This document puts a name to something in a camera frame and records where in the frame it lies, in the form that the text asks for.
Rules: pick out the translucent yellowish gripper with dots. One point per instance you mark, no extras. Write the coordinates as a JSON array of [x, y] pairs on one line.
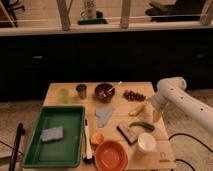
[[157, 114]]

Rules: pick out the yellow banana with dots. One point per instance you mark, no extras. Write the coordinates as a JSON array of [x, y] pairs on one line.
[[136, 111]]

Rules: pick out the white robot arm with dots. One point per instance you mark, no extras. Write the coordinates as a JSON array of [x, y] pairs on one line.
[[173, 90]]

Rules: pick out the white paper cup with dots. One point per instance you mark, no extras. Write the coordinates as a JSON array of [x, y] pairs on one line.
[[146, 143]]

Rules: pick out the dark metal cup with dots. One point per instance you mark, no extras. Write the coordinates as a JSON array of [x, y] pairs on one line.
[[82, 91]]

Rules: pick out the green translucent cup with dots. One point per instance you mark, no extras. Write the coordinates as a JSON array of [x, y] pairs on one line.
[[63, 95]]

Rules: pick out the green cucumber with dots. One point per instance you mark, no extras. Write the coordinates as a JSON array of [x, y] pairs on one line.
[[146, 125]]

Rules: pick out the bunch of brown grapes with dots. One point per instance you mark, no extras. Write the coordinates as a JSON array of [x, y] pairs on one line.
[[133, 96]]

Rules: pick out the light blue cloth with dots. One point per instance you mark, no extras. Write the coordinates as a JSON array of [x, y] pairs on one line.
[[103, 115]]

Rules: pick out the metal spoon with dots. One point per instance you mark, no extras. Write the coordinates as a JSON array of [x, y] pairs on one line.
[[108, 88]]

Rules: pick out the dark red bowl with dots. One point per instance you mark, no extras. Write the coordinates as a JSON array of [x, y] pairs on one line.
[[100, 98]]

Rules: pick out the orange plastic bowl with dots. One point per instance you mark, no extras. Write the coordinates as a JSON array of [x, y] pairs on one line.
[[110, 156]]

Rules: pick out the orange carrot piece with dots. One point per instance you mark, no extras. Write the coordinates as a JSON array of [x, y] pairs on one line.
[[96, 139]]

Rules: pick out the green plastic tray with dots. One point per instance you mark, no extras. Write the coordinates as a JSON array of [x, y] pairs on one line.
[[63, 153]]

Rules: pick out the grey blue sponge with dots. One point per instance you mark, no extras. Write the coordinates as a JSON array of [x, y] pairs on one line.
[[52, 134]]

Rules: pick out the green book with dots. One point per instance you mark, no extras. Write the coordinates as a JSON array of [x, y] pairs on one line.
[[92, 21]]

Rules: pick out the white mug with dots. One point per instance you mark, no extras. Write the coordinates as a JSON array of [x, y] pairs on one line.
[[89, 9]]

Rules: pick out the black pole stand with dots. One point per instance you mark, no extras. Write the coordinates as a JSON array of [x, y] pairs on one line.
[[15, 150]]

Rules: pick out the black office chair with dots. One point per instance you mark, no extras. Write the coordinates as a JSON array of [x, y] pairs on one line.
[[11, 7]]

